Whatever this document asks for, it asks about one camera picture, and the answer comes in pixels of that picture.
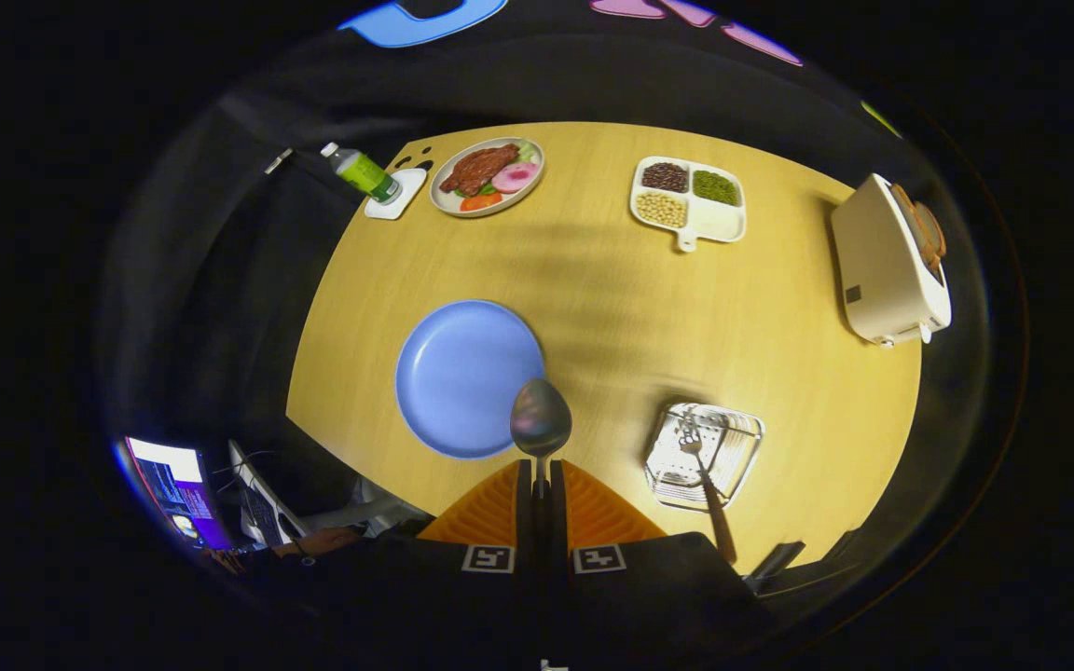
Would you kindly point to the grey plate of food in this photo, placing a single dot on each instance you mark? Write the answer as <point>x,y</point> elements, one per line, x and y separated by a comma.
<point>444,198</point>

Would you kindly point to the white divided tray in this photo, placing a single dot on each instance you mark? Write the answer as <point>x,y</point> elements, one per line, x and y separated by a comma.
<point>719,224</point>

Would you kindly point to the yellow beans pile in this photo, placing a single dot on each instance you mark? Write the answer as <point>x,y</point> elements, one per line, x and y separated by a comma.
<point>661,210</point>

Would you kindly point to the computer monitor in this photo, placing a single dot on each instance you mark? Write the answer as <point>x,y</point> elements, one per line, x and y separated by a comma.
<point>173,485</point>

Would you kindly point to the dark red beans pile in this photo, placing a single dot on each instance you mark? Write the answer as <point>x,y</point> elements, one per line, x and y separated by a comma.
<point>665,177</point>

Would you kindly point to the white coaster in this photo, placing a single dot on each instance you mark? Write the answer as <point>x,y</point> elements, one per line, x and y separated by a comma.
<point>409,191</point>

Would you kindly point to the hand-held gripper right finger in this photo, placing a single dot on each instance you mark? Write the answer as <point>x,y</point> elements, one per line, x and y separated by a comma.
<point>602,513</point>

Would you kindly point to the green beans pile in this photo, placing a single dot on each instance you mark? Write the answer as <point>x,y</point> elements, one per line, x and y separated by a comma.
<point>716,187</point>

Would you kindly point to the computer keyboard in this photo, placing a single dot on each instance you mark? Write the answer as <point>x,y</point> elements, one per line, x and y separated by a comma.
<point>262,513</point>

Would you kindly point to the metal spoon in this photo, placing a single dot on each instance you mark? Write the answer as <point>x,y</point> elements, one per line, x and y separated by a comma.
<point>542,419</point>

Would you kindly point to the green label plastic bottle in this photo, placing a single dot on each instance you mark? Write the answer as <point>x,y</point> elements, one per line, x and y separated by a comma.
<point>364,172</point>

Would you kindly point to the toast bread slice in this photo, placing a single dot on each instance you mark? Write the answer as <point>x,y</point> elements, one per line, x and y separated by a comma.
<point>929,233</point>

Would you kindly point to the metal fork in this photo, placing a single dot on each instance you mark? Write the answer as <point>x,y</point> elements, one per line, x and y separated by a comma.
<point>714,508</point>

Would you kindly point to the blue plate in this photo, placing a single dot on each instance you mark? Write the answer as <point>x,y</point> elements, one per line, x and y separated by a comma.
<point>462,373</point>

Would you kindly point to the pink ham slice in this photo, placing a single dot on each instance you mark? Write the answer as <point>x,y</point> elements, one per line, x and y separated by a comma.
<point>516,177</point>

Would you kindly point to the white clip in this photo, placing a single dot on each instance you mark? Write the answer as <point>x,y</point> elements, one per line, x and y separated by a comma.
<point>278,160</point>

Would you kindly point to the white toaster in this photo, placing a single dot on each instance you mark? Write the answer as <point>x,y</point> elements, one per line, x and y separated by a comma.
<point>882,270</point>

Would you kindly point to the orange tomato slice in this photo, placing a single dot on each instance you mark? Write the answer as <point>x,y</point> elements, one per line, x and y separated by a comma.
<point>481,201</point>

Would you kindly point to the brown meat piece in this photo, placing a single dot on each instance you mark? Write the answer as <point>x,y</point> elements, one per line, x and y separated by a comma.
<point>479,168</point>

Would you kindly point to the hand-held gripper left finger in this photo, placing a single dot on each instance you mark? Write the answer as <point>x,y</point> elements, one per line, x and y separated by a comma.
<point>486,513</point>

